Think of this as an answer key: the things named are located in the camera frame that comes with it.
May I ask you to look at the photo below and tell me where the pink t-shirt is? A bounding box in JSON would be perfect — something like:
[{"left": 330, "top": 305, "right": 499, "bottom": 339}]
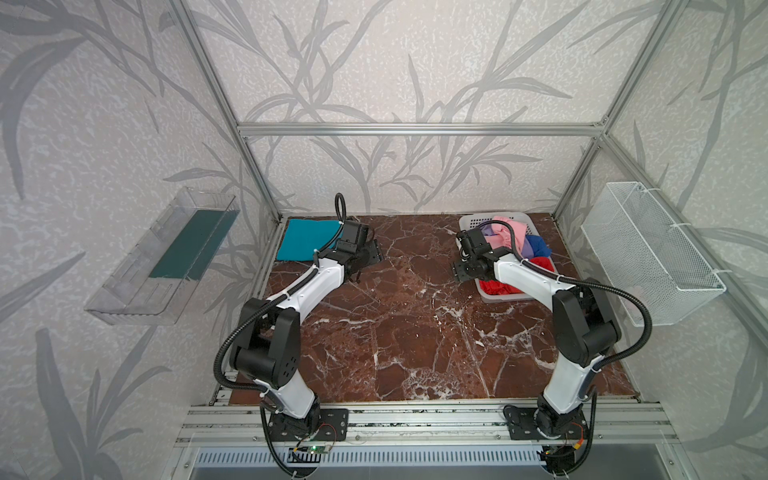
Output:
[{"left": 481, "top": 216, "right": 527, "bottom": 254}]

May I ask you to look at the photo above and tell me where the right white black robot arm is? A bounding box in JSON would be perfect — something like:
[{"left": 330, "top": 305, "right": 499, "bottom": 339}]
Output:
[{"left": 452, "top": 228, "right": 621, "bottom": 439}]

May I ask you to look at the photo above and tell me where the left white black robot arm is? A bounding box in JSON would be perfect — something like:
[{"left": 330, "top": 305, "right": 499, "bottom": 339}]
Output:
[{"left": 215, "top": 220, "right": 382, "bottom": 421}]

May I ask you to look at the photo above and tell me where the white plastic laundry basket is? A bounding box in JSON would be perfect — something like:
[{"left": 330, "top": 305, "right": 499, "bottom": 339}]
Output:
[{"left": 458, "top": 211, "right": 559, "bottom": 304}]

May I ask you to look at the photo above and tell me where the red t-shirt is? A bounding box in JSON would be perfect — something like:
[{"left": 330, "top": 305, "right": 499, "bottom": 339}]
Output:
[{"left": 490, "top": 255, "right": 565, "bottom": 303}]

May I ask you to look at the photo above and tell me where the purple t-shirt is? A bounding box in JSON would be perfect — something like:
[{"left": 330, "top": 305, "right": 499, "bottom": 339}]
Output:
[{"left": 481, "top": 220, "right": 534, "bottom": 259}]

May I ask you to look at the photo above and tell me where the folded teal t-shirt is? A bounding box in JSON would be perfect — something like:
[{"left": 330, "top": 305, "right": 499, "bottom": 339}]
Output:
[{"left": 276, "top": 218, "right": 340, "bottom": 261}]

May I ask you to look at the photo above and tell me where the blue t-shirt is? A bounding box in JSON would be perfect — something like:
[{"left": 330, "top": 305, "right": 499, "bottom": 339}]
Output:
[{"left": 522, "top": 235, "right": 552, "bottom": 259}]

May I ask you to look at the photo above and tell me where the green mat in shelf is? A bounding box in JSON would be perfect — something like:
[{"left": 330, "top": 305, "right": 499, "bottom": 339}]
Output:
[{"left": 149, "top": 210, "right": 239, "bottom": 281}]

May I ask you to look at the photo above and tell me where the green circuit board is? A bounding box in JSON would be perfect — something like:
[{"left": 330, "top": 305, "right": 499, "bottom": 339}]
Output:
[{"left": 291, "top": 443, "right": 334, "bottom": 458}]

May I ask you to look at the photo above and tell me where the left black corrugated cable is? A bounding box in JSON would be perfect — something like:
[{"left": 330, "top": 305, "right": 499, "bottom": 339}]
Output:
[{"left": 212, "top": 193, "right": 349, "bottom": 478}]

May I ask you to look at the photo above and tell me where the black corrugated cable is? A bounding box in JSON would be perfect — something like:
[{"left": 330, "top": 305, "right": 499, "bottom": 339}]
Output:
[
  {"left": 477, "top": 220, "right": 654, "bottom": 475},
  {"left": 212, "top": 193, "right": 349, "bottom": 478}
]

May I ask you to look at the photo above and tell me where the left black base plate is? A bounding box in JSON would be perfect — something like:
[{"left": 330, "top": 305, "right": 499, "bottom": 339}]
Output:
[{"left": 267, "top": 408, "right": 350, "bottom": 442}]

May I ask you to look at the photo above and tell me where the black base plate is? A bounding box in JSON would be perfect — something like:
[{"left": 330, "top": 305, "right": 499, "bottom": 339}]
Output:
[
  {"left": 502, "top": 405, "right": 587, "bottom": 441},
  {"left": 267, "top": 408, "right": 350, "bottom": 442}
]

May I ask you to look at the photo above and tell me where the aluminium mounting rail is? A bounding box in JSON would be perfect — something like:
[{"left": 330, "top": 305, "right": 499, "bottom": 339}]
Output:
[{"left": 174, "top": 397, "right": 680, "bottom": 448}]

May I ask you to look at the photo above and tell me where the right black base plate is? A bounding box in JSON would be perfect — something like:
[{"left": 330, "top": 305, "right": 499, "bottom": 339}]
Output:
[{"left": 502, "top": 405, "right": 587, "bottom": 441}]

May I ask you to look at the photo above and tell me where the aluminium frame profile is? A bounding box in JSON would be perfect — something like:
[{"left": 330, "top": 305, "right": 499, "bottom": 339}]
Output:
[{"left": 167, "top": 0, "right": 768, "bottom": 343}]

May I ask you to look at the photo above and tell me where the white wire mesh basket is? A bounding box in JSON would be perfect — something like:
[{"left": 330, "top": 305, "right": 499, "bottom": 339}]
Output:
[{"left": 581, "top": 181, "right": 727, "bottom": 326}]

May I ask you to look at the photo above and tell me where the right black corrugated cable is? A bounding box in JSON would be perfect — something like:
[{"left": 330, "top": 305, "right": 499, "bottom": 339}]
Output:
[{"left": 477, "top": 220, "right": 654, "bottom": 475}]

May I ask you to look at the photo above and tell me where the clear plastic wall shelf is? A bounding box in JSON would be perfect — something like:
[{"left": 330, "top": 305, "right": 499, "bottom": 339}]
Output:
[{"left": 85, "top": 187, "right": 240, "bottom": 326}]

